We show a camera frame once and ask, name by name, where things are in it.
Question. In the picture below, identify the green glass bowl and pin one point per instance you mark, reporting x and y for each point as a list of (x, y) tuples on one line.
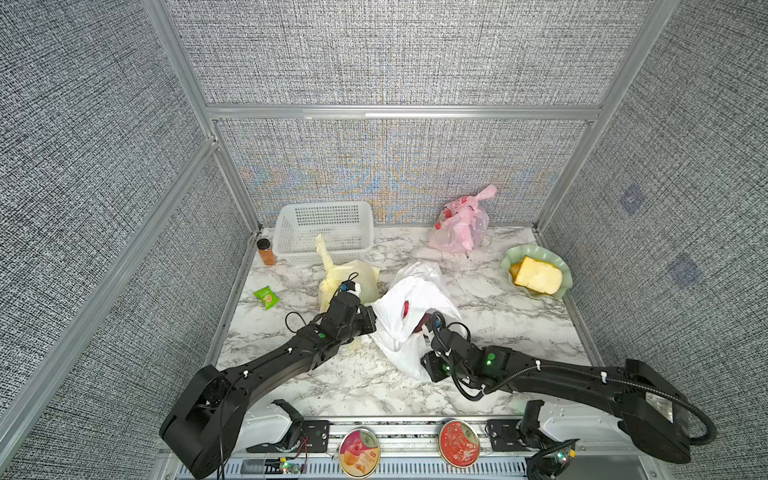
[(516, 255)]

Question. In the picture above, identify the white plastic bag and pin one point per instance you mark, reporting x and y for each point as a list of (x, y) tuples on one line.
[(401, 340)]

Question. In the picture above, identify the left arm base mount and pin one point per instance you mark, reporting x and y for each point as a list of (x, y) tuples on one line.
[(279, 428)]

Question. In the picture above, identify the yellow bread slice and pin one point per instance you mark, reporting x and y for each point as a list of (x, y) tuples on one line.
[(537, 276)]

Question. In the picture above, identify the aluminium frame rail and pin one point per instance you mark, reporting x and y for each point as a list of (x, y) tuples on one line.
[(378, 112)]

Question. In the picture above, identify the green snack packet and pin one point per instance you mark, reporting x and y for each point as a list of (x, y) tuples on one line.
[(267, 297)]

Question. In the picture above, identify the yellow plastic bag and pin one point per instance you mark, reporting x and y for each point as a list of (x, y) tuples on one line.
[(365, 275)]

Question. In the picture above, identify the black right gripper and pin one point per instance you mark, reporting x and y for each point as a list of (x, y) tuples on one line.
[(428, 360)]

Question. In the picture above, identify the red round tin lid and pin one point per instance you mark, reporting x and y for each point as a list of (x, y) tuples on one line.
[(458, 444)]

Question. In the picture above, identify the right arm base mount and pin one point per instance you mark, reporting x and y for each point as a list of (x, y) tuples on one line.
[(550, 457)]

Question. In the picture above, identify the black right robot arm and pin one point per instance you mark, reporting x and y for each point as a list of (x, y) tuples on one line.
[(657, 418)]

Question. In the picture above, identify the pink round tin lid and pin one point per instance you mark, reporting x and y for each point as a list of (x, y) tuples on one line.
[(360, 453)]

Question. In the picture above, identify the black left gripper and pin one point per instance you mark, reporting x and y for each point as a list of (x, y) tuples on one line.
[(369, 321)]

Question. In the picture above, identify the white plastic basket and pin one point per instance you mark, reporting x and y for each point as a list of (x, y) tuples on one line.
[(347, 229)]

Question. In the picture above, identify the spice jar black lid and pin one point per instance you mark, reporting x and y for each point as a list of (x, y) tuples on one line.
[(265, 251)]

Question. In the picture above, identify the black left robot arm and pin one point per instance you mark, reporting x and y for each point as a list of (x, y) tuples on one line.
[(203, 425)]

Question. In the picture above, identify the pink plastic bag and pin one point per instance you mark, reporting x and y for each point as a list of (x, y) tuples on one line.
[(462, 225)]

